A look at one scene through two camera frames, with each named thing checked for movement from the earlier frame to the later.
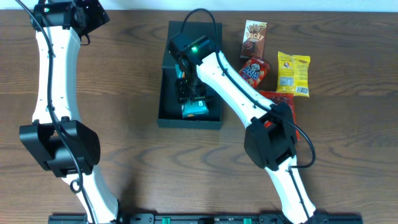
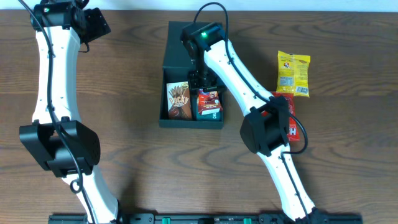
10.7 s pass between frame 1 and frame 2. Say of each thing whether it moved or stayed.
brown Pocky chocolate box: moved
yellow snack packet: stayed
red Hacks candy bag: stayed
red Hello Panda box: moved
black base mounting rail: stayed
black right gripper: moved
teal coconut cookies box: moved
